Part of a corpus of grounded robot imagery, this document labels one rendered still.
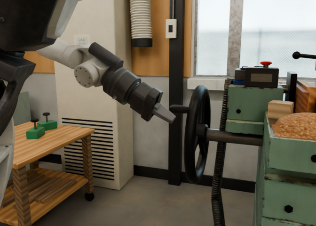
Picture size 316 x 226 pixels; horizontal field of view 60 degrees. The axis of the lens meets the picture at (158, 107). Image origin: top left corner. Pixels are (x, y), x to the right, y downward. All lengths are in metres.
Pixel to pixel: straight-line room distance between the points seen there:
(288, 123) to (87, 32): 1.70
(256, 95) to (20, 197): 1.23
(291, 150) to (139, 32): 1.60
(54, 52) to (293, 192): 0.70
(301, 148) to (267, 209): 0.17
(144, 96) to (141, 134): 1.60
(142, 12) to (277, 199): 1.62
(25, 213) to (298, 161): 1.35
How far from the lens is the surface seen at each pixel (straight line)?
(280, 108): 0.67
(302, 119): 0.56
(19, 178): 1.53
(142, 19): 2.00
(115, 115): 2.01
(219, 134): 0.80
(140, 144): 2.33
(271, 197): 0.63
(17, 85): 0.56
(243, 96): 0.75
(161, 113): 0.72
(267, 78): 0.74
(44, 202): 1.81
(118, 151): 2.09
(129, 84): 0.72
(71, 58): 0.83
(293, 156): 0.54
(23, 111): 2.64
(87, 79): 0.75
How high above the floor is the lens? 1.05
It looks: 12 degrees down
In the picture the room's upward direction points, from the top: straight up
